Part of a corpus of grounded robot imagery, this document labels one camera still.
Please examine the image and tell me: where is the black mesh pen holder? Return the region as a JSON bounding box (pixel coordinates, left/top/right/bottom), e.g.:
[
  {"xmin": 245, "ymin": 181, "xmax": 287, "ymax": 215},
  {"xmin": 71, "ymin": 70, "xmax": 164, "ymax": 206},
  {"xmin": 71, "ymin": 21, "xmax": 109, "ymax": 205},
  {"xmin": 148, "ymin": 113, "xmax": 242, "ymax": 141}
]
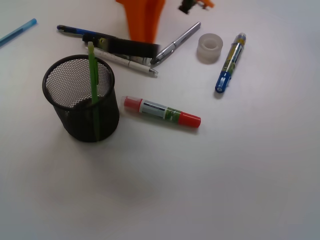
[{"xmin": 42, "ymin": 54, "xmax": 120, "ymax": 143}]

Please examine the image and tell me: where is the red marker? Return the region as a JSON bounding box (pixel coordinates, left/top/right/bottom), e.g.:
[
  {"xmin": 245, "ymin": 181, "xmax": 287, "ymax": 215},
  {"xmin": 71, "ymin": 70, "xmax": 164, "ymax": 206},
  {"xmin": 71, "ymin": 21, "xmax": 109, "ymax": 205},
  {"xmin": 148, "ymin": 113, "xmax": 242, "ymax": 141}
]
[{"xmin": 121, "ymin": 96, "xmax": 201, "ymax": 128}]

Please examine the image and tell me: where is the clear tape roll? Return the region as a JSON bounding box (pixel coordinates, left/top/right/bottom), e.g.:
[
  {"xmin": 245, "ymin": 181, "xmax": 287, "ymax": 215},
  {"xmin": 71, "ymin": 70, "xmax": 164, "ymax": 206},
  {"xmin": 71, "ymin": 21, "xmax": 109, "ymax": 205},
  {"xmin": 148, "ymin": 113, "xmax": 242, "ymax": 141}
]
[{"xmin": 196, "ymin": 33, "xmax": 223, "ymax": 64}]

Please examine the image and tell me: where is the silver pen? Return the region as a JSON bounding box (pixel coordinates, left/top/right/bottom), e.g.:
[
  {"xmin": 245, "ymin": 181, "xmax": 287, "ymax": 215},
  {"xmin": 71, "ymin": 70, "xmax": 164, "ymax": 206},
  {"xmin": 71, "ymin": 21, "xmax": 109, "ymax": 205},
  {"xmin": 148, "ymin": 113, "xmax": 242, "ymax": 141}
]
[{"xmin": 150, "ymin": 21, "xmax": 202, "ymax": 66}]

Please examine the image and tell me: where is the blue marker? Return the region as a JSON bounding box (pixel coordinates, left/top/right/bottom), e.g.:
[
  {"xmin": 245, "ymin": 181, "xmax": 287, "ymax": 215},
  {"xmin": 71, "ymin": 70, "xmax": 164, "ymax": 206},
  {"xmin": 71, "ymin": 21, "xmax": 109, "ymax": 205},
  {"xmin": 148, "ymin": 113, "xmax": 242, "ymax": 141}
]
[{"xmin": 215, "ymin": 32, "xmax": 247, "ymax": 94}]

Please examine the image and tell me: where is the black tape roll white core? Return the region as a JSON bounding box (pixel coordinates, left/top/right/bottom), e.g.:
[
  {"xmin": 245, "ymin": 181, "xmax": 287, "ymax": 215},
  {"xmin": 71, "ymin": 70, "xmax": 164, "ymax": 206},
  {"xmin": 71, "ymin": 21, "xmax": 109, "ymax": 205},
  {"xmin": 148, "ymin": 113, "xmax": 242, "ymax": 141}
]
[{"xmin": 106, "ymin": 38, "xmax": 160, "ymax": 58}]

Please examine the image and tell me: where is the white pen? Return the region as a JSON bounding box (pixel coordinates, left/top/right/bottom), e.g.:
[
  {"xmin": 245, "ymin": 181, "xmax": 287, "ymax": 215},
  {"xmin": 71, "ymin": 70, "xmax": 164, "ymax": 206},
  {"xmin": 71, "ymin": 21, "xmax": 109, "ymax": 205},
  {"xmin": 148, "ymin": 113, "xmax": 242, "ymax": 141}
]
[{"xmin": 93, "ymin": 48, "xmax": 158, "ymax": 78}]

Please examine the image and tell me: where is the green mechanical pencil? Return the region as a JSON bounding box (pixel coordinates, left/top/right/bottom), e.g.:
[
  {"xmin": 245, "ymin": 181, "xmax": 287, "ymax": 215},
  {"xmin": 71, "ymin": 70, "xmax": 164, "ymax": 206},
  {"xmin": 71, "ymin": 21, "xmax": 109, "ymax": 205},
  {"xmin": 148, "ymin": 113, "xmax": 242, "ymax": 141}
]
[{"xmin": 87, "ymin": 41, "xmax": 100, "ymax": 142}]

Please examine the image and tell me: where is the black and blue pen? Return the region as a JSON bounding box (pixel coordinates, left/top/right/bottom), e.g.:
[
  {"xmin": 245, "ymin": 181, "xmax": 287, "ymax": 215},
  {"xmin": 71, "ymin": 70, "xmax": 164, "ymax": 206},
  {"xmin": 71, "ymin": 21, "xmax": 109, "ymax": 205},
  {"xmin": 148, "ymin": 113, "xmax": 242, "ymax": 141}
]
[{"xmin": 56, "ymin": 25, "xmax": 100, "ymax": 36}]

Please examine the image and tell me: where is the black cap marker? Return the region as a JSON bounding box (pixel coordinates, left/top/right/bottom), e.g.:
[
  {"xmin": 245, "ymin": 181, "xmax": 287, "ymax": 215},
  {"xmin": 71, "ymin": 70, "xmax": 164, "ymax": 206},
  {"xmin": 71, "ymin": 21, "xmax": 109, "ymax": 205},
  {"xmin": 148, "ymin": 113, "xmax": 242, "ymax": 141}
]
[{"xmin": 82, "ymin": 34, "xmax": 152, "ymax": 66}]

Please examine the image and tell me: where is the light blue pen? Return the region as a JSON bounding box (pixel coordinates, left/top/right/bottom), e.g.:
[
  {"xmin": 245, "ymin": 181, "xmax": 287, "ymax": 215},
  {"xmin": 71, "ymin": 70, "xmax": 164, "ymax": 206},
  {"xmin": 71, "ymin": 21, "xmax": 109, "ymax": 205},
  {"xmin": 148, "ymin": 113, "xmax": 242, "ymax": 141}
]
[{"xmin": 0, "ymin": 18, "xmax": 37, "ymax": 47}]

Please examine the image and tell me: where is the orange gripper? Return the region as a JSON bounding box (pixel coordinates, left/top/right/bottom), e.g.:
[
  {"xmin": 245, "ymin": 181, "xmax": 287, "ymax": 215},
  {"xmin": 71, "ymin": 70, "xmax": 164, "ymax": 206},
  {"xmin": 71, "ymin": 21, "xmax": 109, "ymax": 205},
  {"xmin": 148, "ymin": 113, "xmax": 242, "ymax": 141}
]
[{"xmin": 116, "ymin": 0, "xmax": 215, "ymax": 43}]

